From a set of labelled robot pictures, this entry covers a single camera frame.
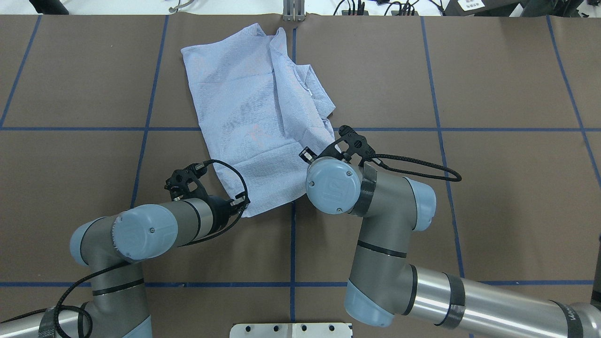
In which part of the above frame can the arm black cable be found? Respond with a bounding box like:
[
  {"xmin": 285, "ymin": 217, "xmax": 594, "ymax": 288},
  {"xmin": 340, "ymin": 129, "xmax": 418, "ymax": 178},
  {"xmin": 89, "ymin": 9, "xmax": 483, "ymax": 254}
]
[
  {"xmin": 0, "ymin": 160, "xmax": 249, "ymax": 338},
  {"xmin": 364, "ymin": 154, "xmax": 462, "ymax": 183}
]

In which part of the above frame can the black usb hub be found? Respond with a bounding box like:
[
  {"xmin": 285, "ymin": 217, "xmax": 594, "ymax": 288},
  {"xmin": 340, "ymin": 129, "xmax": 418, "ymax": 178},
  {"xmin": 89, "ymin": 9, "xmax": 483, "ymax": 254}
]
[
  {"xmin": 333, "ymin": 0, "xmax": 369, "ymax": 16},
  {"xmin": 385, "ymin": 0, "xmax": 419, "ymax": 16}
]

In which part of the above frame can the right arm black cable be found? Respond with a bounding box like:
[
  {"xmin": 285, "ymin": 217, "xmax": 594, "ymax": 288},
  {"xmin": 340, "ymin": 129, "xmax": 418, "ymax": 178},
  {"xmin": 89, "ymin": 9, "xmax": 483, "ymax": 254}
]
[{"xmin": 364, "ymin": 154, "xmax": 462, "ymax": 183}]

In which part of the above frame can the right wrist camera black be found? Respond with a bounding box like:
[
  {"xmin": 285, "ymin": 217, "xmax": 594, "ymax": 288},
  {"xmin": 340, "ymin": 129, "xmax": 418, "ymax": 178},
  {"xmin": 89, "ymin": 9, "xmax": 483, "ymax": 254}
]
[{"xmin": 332, "ymin": 125, "xmax": 376, "ymax": 167}]

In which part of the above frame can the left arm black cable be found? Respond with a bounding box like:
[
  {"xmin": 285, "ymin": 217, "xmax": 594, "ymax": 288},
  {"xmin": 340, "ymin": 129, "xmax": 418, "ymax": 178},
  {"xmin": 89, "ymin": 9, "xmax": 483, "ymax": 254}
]
[{"xmin": 0, "ymin": 160, "xmax": 249, "ymax": 338}]

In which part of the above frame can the white mounting plate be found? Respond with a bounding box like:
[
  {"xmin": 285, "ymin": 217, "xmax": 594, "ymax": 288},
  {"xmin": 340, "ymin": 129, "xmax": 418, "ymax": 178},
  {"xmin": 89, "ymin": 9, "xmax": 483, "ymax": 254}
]
[{"xmin": 229, "ymin": 322, "xmax": 354, "ymax": 338}]

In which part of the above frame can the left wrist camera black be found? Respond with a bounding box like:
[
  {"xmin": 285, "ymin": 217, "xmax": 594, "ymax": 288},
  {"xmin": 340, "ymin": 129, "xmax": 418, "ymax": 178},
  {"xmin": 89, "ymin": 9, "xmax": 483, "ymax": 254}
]
[{"xmin": 164, "ymin": 163, "xmax": 209, "ymax": 201}]

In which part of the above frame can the grey aluminium post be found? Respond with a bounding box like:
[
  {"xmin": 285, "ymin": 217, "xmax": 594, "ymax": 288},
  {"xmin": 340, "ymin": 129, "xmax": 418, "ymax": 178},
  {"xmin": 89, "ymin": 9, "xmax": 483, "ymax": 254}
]
[{"xmin": 283, "ymin": 0, "xmax": 306, "ymax": 22}]

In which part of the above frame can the black box with label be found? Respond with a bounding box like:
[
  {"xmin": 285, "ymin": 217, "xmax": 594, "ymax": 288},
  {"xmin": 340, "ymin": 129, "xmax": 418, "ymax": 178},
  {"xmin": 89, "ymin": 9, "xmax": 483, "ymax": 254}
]
[{"xmin": 443, "ymin": 0, "xmax": 521, "ymax": 17}]

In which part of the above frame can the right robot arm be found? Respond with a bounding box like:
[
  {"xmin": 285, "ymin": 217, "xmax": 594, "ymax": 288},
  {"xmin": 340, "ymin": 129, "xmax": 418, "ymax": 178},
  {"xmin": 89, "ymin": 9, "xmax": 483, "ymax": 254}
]
[{"xmin": 299, "ymin": 143, "xmax": 600, "ymax": 338}]

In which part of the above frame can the black usb hub left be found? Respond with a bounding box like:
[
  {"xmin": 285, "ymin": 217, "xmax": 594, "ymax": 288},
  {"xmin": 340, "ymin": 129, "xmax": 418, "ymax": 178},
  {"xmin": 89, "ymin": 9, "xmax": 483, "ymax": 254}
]
[{"xmin": 333, "ymin": 0, "xmax": 369, "ymax": 16}]

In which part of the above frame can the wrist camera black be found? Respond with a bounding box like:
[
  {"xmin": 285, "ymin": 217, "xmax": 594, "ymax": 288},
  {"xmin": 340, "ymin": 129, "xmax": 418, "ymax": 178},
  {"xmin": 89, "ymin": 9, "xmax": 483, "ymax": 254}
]
[
  {"xmin": 332, "ymin": 125, "xmax": 376, "ymax": 167},
  {"xmin": 164, "ymin": 163, "xmax": 209, "ymax": 201}
]

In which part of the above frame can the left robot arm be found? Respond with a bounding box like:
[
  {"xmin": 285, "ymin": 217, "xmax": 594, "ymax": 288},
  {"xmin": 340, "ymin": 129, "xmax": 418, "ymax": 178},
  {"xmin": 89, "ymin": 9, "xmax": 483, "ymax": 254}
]
[{"xmin": 1, "ymin": 193, "xmax": 249, "ymax": 338}]

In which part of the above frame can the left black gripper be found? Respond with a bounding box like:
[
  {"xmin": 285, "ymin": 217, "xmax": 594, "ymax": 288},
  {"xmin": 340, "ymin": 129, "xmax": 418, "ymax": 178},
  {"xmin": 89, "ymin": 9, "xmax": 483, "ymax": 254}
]
[{"xmin": 209, "ymin": 191, "xmax": 250, "ymax": 233}]

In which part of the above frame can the light blue striped shirt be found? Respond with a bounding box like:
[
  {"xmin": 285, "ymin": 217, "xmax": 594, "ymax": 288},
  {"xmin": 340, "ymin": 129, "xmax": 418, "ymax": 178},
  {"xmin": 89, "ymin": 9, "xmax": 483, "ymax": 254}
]
[{"xmin": 181, "ymin": 23, "xmax": 335, "ymax": 218}]

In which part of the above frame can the black usb hub right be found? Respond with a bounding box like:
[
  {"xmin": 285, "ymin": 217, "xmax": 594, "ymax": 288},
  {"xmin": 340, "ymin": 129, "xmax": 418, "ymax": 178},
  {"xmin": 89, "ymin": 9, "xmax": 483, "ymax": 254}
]
[{"xmin": 385, "ymin": 0, "xmax": 419, "ymax": 16}]

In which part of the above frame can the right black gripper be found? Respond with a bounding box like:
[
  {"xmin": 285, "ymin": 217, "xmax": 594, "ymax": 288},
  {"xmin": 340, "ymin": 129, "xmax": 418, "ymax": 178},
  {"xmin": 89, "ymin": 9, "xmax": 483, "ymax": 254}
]
[{"xmin": 299, "ymin": 143, "xmax": 343, "ymax": 165}]

